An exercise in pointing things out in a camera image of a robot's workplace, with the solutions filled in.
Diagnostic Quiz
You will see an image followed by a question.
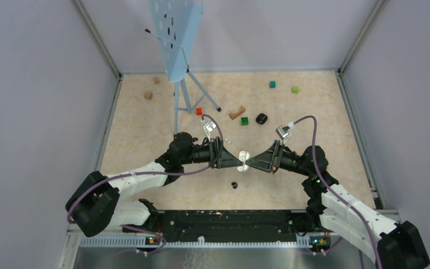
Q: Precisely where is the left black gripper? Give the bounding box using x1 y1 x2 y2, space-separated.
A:
180 137 242 169

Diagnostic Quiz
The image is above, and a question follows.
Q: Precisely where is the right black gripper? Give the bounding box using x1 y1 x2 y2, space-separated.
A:
245 140 311 177

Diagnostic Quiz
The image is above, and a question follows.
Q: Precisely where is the white charging case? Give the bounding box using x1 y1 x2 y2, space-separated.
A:
237 151 250 172

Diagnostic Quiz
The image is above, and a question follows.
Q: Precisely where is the black earbud charging case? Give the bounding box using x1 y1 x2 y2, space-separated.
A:
255 113 268 125

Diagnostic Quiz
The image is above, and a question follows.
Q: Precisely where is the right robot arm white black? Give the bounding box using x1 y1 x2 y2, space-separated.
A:
245 141 430 268

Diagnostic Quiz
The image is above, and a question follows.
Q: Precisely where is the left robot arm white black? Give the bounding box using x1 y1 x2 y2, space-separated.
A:
65 132 243 237

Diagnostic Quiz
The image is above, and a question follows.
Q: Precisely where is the green lego brick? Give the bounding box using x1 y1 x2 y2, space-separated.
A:
240 117 249 126

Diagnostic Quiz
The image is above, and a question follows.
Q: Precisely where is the lime green cube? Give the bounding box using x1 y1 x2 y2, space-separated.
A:
291 86 300 94

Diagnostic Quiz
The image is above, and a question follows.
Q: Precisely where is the wooden cube near stand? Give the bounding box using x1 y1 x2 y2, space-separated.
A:
143 91 153 100

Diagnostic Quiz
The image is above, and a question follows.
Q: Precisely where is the light blue music stand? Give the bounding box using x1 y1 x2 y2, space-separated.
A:
145 0 221 134

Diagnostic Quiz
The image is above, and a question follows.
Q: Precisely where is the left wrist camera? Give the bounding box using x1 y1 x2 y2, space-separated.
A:
200 119 217 141

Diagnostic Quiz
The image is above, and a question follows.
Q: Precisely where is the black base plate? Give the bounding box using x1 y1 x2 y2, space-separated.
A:
140 210 325 243

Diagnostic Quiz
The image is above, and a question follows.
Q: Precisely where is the aluminium rail frame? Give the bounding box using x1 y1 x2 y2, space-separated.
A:
57 210 416 269

